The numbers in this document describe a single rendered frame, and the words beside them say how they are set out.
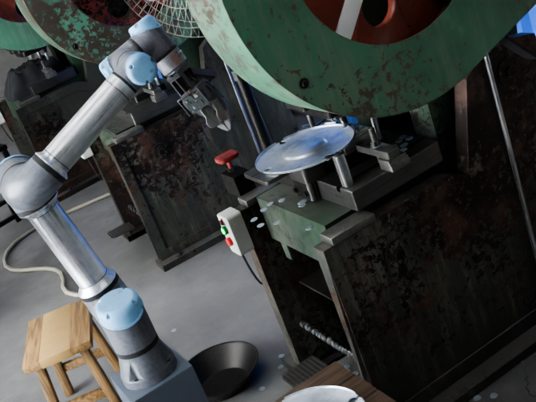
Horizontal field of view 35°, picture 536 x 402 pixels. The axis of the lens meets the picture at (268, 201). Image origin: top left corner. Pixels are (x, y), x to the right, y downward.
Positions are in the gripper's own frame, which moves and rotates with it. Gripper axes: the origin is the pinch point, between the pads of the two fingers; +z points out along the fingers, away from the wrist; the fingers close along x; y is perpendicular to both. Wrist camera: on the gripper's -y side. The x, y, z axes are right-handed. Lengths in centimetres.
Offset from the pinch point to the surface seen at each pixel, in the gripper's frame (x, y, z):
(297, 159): 8.9, -2.7, 19.2
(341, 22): 49, 26, -8
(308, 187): 6.1, -2.4, 27.6
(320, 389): -4, 44, 59
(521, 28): 61, -123, 55
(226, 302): -83, -68, 70
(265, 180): 1.5, 6.4, 17.0
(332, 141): 17.1, -9.7, 22.1
